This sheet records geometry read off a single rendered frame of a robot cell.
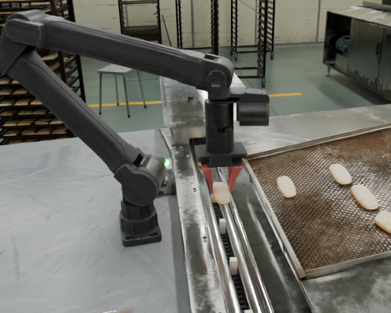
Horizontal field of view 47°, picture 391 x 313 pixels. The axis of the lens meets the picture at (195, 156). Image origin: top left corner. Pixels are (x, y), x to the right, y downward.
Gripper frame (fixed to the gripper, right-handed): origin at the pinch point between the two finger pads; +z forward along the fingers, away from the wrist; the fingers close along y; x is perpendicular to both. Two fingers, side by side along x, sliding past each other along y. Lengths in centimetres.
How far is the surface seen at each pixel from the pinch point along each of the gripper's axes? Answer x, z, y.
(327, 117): 74, 12, 52
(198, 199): 9.0, 7.1, -4.2
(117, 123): 330, 92, -53
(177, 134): 45.4, 3.6, -6.9
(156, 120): 332, 92, -15
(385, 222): -17.6, 0.6, 27.8
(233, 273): -16.9, 9.2, -0.3
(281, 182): 5.8, 2.6, 14.9
